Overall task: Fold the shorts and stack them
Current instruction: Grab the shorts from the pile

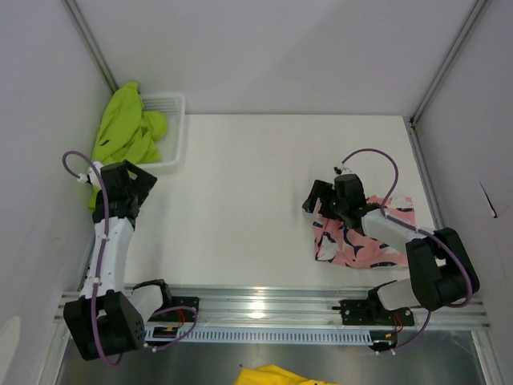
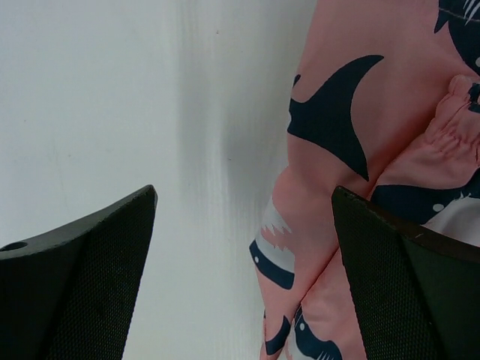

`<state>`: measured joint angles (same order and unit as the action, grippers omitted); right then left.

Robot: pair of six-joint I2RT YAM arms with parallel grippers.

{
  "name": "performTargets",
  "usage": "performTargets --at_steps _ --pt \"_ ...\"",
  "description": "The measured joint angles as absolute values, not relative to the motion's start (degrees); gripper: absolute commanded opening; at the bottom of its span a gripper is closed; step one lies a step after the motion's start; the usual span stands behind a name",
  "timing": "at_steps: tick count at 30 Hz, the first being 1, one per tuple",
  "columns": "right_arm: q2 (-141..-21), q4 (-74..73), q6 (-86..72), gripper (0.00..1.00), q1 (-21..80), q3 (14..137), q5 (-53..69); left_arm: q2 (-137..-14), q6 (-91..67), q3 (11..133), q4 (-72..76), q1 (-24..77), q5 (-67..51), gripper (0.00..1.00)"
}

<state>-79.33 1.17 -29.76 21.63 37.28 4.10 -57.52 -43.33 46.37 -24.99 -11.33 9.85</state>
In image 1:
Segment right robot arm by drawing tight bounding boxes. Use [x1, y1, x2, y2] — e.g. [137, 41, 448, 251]
[302, 174, 480, 324]

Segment yellow cloth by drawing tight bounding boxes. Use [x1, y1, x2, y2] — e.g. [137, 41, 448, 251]
[234, 365, 330, 385]

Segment pink shark print shorts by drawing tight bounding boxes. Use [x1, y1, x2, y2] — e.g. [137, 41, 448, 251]
[313, 201, 408, 270]

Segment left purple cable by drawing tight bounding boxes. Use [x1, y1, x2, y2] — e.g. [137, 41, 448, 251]
[62, 150, 200, 367]

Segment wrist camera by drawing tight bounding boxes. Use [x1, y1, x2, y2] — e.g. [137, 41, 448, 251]
[77, 161, 103, 188]
[333, 164, 353, 176]

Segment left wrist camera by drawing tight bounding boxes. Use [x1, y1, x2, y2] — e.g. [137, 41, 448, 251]
[77, 161, 103, 188]

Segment lime green shorts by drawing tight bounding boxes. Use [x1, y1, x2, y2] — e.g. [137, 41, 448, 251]
[87, 81, 169, 213]

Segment white perforated plastic basket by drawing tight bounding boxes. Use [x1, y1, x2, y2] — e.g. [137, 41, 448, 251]
[139, 92, 188, 176]

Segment slotted cable duct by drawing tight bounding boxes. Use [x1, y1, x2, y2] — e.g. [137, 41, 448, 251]
[142, 324, 374, 346]

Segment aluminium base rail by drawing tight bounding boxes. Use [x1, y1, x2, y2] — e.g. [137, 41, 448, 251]
[54, 285, 491, 330]

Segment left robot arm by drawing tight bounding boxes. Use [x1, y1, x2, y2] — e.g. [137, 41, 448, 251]
[63, 160, 174, 361]

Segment right aluminium frame post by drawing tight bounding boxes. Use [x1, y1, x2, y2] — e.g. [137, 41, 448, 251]
[409, 0, 492, 129]

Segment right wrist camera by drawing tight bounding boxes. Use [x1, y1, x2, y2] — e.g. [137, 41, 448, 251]
[333, 164, 353, 176]

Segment aluminium frame post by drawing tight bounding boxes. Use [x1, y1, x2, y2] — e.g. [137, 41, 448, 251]
[62, 0, 119, 94]
[409, 0, 492, 129]

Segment left aluminium frame post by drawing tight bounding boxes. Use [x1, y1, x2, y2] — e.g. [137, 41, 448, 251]
[62, 0, 119, 94]

